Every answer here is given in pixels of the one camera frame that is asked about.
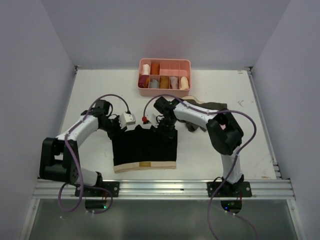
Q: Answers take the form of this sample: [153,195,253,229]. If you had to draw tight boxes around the pink divided storage box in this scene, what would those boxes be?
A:
[137,58,192,98]

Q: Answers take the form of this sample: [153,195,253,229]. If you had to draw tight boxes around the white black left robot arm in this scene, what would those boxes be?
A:
[39,100,127,197]

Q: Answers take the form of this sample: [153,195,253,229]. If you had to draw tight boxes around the pale pink rolled underwear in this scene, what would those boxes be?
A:
[170,76,179,90]

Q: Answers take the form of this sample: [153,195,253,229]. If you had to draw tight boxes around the black underwear beige waistband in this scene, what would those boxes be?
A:
[111,125,178,174]

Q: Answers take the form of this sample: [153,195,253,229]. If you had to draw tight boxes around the olive green underwear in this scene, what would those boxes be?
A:
[179,95,228,133]

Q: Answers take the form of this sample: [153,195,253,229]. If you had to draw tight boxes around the grey rolled underwear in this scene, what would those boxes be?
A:
[149,79,159,89]

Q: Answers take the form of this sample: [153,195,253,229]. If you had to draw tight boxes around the aluminium frame rail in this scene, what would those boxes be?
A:
[31,178,297,200]

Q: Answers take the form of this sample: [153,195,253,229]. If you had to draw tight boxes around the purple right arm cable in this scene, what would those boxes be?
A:
[143,94,259,240]

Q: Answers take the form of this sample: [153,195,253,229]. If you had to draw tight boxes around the white pink rolled underwear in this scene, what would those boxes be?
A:
[141,64,151,75]

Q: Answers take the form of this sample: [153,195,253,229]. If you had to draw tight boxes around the peach rolled underwear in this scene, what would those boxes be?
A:
[179,76,190,90]

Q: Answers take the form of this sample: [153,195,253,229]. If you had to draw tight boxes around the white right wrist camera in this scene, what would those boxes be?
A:
[142,113,159,126]

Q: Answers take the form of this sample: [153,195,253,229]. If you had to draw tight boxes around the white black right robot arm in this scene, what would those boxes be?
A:
[151,96,244,197]

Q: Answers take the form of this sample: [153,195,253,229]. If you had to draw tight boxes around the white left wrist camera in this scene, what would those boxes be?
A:
[119,112,136,128]

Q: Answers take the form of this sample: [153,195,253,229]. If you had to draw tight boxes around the maroon rolled underwear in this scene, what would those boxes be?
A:
[138,75,150,88]

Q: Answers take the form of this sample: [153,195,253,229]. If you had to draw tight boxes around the mustard brown rolled underwear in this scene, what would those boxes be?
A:
[159,75,170,89]

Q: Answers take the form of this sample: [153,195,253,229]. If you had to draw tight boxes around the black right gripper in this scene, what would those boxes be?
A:
[153,116,177,143]

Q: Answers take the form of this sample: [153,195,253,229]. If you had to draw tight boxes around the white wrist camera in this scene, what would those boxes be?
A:
[119,112,136,128]
[142,113,159,126]

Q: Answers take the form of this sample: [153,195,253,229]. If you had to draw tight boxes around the orange rolled underwear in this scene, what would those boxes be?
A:
[150,62,160,75]

